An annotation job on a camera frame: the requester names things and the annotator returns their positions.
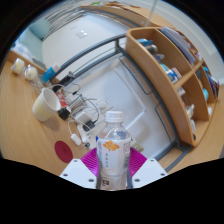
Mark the small black adapter block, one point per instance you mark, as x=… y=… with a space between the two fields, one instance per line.
x=63 y=113

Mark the clear plastic drink bottle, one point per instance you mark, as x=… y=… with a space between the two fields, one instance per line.
x=113 y=156

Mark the long wooden loft board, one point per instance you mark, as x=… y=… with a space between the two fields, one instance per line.
x=133 y=11

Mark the small white oval device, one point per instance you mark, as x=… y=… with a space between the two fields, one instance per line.
x=76 y=139

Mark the bed with light green sheet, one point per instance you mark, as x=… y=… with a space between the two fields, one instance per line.
x=28 y=43

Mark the grey metal frame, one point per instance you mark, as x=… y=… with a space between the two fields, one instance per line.
x=116 y=40

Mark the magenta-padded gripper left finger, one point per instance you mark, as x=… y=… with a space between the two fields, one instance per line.
x=89 y=161

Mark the light green pillow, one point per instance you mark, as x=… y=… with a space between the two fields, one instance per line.
x=39 y=28

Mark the metal cup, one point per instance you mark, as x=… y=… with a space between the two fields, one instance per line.
x=77 y=101

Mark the black electric shaver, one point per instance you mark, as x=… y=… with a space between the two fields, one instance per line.
x=66 y=78

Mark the flat round red coaster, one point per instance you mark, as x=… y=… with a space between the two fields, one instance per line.
x=63 y=151

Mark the wooden shelf unit with items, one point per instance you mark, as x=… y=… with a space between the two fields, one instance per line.
x=160 y=76

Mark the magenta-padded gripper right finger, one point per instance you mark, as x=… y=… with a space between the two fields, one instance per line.
x=138 y=161

